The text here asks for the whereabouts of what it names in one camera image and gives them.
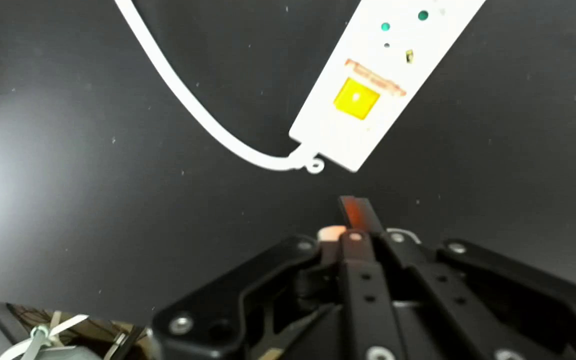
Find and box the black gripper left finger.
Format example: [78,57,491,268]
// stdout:
[150,224,405,360]

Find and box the white power strip cable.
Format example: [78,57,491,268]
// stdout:
[113,0,328,177]

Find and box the white zip tie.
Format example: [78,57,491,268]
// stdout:
[0,312,93,360]

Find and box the white power strip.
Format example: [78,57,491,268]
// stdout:
[287,0,491,176]

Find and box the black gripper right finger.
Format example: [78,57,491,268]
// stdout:
[339,193,576,360]

